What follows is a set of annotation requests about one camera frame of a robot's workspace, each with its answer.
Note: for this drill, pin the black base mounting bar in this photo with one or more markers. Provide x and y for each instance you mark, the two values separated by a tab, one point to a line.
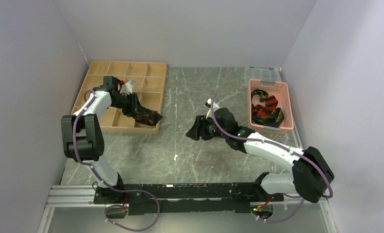
242	190

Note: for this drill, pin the wooden compartment tray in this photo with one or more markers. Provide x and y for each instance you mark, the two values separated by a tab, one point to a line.
150	81

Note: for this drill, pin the red striped tie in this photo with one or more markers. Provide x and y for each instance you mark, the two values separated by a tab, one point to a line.
268	114

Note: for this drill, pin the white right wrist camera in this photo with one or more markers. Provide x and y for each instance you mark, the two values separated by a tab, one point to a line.
210	104

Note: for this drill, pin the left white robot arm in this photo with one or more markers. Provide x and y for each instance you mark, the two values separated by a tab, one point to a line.
82	134

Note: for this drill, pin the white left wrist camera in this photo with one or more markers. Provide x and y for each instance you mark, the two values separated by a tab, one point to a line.
127	87

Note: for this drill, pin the aluminium frame rail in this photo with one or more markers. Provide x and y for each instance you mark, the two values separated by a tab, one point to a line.
85	195

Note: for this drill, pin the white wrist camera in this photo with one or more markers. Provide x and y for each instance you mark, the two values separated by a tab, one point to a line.
127	87
210	104

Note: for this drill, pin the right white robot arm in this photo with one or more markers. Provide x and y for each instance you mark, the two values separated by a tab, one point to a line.
310	176

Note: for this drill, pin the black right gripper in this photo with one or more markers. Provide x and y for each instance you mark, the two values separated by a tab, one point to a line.
199	128

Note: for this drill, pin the pink perforated plastic basket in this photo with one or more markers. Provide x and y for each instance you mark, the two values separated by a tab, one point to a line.
281	92

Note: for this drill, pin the clear plastic organizer box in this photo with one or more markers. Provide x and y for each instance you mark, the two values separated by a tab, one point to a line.
266	74

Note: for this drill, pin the black tie orange flowers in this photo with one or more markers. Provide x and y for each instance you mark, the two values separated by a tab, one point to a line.
148	116

